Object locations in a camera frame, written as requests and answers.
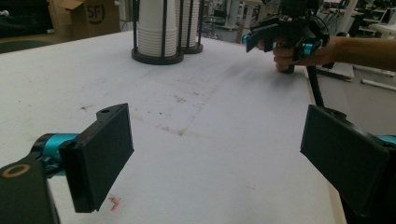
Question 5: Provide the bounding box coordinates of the black cup rack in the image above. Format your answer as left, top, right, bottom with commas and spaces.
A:
176, 0, 205, 55

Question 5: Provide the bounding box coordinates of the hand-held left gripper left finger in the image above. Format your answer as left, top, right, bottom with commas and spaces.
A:
32, 103, 134, 214

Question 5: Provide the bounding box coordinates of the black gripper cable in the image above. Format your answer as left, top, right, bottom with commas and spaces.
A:
306, 65, 325, 107

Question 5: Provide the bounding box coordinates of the white stand base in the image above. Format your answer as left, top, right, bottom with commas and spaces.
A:
316, 60, 356, 82

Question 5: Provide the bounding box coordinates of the white cup stack in holder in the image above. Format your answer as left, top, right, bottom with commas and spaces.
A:
131, 0, 185, 65

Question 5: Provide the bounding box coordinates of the white workbench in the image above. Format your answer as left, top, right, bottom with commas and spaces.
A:
368, 22, 396, 40

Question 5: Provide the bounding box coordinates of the white floor rail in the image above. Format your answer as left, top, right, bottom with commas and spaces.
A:
360, 78, 396, 92

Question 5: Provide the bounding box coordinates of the stack of white cups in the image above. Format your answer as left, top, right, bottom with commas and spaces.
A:
175, 0, 200, 49
137, 0, 178, 58

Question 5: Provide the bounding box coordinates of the brown cardboard box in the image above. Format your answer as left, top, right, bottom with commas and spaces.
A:
48, 0, 121, 41

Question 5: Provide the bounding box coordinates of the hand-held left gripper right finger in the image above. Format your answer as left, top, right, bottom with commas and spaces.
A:
300, 105, 396, 218

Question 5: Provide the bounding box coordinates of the white post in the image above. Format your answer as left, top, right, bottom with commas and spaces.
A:
337, 0, 359, 34

